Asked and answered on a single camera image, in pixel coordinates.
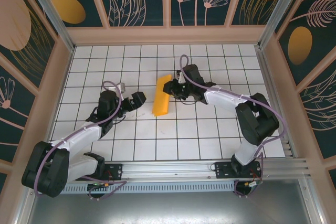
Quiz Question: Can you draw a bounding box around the orange cloth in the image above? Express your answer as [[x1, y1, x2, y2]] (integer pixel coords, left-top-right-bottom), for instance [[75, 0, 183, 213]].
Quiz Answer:
[[152, 74, 173, 116]]

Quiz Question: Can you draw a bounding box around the grey metal sheet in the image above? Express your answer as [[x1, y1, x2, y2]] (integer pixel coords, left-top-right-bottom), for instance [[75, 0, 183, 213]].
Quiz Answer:
[[26, 191, 316, 224]]

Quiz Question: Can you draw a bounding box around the left base circuit board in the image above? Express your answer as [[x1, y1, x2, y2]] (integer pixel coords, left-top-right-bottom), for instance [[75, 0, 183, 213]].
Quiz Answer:
[[86, 182, 111, 192]]

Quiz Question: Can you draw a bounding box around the base circuit board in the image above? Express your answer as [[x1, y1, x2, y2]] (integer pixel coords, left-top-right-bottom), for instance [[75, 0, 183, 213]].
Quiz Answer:
[[86, 182, 111, 192], [246, 180, 263, 190]]

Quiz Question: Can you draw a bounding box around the right base circuit board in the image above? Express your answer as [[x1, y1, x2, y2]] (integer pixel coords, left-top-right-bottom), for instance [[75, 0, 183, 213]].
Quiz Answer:
[[246, 180, 263, 190]]

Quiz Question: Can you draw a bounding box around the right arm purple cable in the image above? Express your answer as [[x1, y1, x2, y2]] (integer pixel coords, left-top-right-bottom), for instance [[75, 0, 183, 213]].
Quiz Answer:
[[180, 55, 288, 198]]

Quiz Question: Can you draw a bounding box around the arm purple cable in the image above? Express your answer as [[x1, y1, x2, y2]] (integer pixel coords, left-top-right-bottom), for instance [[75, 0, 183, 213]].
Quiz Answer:
[[180, 55, 288, 198], [33, 81, 128, 201]]

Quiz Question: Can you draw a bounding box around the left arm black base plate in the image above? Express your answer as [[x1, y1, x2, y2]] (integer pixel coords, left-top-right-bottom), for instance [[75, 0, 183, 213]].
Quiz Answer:
[[103, 163, 124, 180]]

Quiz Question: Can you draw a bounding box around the long aluminium mounting rail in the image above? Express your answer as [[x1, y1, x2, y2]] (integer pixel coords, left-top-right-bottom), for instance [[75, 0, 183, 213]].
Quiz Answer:
[[67, 158, 312, 183]]

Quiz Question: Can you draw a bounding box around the aluminium side rail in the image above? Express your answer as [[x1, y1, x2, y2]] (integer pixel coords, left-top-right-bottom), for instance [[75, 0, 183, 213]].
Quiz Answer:
[[254, 45, 301, 161]]

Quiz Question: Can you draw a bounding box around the slotted grey cable duct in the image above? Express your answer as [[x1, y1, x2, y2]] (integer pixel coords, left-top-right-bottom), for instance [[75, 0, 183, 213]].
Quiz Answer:
[[61, 182, 237, 194]]

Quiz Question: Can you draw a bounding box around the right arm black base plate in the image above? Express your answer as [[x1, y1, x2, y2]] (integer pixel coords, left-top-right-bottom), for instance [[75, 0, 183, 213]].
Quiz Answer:
[[214, 161, 263, 180]]

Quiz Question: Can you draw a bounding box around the left aluminium corner post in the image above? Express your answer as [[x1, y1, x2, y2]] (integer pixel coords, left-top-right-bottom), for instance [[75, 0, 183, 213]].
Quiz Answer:
[[20, 0, 76, 53]]

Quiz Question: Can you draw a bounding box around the aluminium corner post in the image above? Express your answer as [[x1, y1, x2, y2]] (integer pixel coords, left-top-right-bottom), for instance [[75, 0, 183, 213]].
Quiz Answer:
[[257, 0, 316, 50], [20, 0, 76, 53]]

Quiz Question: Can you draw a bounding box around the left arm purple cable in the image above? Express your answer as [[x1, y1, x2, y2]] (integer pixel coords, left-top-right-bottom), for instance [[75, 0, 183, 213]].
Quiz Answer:
[[33, 81, 128, 201]]

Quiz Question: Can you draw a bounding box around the right aluminium corner post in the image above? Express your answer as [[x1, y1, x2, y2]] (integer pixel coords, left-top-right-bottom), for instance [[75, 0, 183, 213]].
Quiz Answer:
[[257, 0, 316, 50]]

